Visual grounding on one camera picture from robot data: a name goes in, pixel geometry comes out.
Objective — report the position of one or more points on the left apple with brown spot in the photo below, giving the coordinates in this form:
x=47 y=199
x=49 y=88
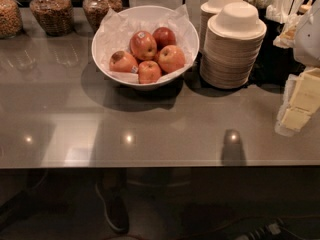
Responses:
x=123 y=62

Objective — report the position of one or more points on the white paper liner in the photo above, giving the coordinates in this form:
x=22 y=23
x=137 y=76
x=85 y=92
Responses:
x=113 y=30

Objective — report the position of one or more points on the stack of paper bowls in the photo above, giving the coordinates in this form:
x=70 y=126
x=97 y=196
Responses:
x=209 y=9
x=233 y=40

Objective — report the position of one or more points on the left glass cereal jar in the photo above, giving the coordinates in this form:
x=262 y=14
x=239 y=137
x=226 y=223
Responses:
x=10 y=19

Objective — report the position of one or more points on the wrapped plastic cutlery pile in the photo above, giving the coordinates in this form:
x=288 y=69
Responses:
x=285 y=12

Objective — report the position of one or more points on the small front red apple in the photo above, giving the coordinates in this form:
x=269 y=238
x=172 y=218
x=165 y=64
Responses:
x=149 y=72

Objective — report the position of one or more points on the red yellow right apple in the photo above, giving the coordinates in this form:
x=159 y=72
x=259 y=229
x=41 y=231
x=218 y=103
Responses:
x=171 y=58

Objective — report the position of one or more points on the red apple with sticker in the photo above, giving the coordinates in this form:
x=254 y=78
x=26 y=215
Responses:
x=143 y=45

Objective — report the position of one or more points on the front stack of paper bowls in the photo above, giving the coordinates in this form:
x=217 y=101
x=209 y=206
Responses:
x=233 y=40

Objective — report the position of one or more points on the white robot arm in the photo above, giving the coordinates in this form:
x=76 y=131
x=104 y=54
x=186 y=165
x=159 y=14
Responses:
x=306 y=48

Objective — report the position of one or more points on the middle glass cereal jar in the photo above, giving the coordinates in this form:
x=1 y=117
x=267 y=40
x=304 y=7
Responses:
x=55 y=17

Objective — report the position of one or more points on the black power strip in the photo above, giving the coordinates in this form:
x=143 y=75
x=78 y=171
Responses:
x=270 y=231

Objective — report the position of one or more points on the white ceramic bowl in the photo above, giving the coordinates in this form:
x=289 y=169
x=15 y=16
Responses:
x=106 y=69

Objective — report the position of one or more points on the rear stack of paper bowls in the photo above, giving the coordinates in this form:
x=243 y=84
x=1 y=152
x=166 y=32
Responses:
x=209 y=9

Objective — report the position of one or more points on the right glass cereal jar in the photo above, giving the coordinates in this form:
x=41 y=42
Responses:
x=96 y=10

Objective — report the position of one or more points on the dark red rear apple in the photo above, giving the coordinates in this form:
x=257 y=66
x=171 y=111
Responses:
x=163 y=37

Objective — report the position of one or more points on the black rubber mat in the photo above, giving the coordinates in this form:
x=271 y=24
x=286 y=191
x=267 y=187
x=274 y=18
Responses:
x=273 y=64

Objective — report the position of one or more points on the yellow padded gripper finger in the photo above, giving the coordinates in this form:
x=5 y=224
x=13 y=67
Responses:
x=301 y=99

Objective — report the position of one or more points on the glass cereal jar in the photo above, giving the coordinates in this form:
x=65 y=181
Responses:
x=96 y=10
x=55 y=17
x=10 y=19

